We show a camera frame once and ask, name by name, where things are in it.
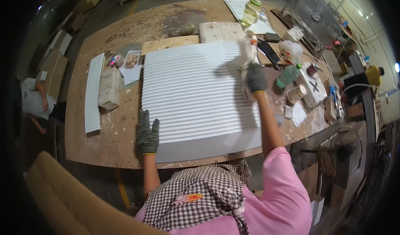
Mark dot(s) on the small clear plastic bag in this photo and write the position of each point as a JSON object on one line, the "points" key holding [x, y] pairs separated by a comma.
{"points": [[116, 60]]}

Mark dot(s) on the white strip board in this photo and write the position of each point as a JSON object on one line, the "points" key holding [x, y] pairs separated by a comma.
{"points": [[93, 91]]}

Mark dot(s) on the small brown can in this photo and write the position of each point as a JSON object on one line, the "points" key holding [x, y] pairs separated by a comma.
{"points": [[312, 69]]}

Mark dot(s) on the crumpled white plastic bag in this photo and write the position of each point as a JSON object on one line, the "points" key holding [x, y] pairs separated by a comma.
{"points": [[290, 51]]}

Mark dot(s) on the metal cage fan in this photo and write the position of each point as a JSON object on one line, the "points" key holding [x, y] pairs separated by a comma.
{"points": [[315, 16]]}

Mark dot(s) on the stained pale block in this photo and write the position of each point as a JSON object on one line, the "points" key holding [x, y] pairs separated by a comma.
{"points": [[109, 88]]}

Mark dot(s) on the dark sanding block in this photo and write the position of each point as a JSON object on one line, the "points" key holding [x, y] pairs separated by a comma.
{"points": [[272, 37]]}

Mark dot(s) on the brown cardboard sheet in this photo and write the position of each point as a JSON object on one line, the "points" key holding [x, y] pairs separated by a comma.
{"points": [[68, 200]]}

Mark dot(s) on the black phone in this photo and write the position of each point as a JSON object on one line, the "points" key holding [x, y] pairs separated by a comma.
{"points": [[268, 52]]}

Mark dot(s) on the black floor fan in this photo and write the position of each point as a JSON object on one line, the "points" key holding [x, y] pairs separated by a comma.
{"points": [[343, 150]]}

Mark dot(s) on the small white box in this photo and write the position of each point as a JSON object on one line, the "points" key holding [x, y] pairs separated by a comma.
{"points": [[293, 34]]}

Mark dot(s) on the white fluted panel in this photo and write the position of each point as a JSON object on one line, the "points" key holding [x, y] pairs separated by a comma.
{"points": [[193, 94]]}

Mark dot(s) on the person's right hand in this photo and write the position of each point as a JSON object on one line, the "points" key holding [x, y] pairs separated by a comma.
{"points": [[257, 80]]}

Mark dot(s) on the paper cup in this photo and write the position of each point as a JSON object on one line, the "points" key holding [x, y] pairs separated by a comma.
{"points": [[296, 93]]}

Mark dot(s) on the stained white foam slab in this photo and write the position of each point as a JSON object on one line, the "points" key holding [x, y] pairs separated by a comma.
{"points": [[220, 32]]}

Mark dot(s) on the white board black cross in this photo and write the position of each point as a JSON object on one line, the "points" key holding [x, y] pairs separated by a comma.
{"points": [[315, 86]]}

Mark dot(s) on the person's body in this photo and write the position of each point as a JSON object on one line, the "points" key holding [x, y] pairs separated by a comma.
{"points": [[275, 203]]}

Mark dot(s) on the blue tool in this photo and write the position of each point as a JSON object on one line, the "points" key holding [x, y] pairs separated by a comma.
{"points": [[332, 92]]}

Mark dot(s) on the stack of wooden boards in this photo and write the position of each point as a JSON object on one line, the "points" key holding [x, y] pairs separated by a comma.
{"points": [[54, 69]]}

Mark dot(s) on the person's right fingers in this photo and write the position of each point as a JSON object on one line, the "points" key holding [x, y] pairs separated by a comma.
{"points": [[254, 68]]}

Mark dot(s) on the person's left hand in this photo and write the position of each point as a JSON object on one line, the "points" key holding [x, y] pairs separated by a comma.
{"points": [[147, 139]]}

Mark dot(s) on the small wooden block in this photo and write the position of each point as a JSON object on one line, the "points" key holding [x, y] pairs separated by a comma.
{"points": [[330, 110]]}

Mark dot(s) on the white flat board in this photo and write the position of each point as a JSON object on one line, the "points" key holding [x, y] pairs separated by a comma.
{"points": [[237, 10]]}

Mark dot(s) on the white rag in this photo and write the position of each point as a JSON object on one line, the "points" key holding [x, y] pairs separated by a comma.
{"points": [[247, 53]]}

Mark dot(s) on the white printed paper sheet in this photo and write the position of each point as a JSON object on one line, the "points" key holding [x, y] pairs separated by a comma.
{"points": [[132, 71]]}

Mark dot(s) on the clear bottle green cap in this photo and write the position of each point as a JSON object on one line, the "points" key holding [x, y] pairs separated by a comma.
{"points": [[251, 13]]}

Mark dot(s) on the green plastic bottle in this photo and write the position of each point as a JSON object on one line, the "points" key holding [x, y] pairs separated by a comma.
{"points": [[287, 76]]}

